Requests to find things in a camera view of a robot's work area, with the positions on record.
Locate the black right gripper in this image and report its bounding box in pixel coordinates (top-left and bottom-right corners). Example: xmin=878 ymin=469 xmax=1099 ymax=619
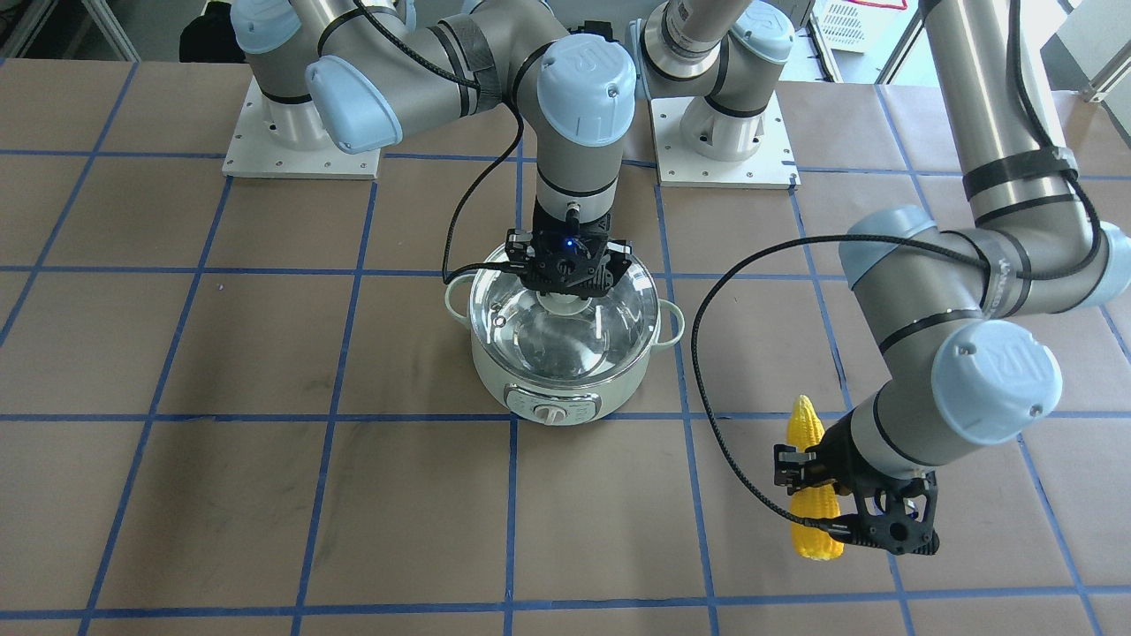
xmin=504 ymin=207 xmax=633 ymax=296

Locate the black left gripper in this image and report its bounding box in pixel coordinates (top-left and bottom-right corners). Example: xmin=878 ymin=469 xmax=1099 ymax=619
xmin=774 ymin=424 xmax=938 ymax=556

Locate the yellow corn cob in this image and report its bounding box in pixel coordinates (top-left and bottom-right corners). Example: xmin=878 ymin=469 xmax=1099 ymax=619
xmin=786 ymin=395 xmax=844 ymax=561

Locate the glass pot lid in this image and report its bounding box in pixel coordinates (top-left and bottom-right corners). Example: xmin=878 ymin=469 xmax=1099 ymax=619
xmin=468 ymin=258 xmax=661 ymax=388

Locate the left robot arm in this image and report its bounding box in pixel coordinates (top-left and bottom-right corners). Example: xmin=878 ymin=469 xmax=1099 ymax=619
xmin=720 ymin=1 xmax=1128 ymax=555

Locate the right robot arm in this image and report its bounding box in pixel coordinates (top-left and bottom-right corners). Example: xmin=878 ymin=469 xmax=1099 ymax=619
xmin=230 ymin=1 xmax=637 ymax=299

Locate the light green electric pot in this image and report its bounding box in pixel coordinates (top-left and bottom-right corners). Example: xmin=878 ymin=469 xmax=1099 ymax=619
xmin=452 ymin=258 xmax=687 ymax=426

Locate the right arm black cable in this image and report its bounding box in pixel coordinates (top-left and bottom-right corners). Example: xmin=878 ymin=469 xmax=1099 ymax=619
xmin=349 ymin=0 xmax=530 ymax=285

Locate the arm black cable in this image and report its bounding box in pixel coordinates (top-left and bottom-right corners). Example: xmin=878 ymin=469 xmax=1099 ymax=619
xmin=349 ymin=0 xmax=530 ymax=285
xmin=691 ymin=0 xmax=1105 ymax=535

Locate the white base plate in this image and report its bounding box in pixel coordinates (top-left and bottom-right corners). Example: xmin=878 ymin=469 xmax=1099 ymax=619
xmin=649 ymin=93 xmax=801 ymax=189
xmin=222 ymin=79 xmax=379 ymax=180

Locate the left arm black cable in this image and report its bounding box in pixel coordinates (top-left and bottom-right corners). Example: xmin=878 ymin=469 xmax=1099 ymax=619
xmin=691 ymin=0 xmax=1105 ymax=535

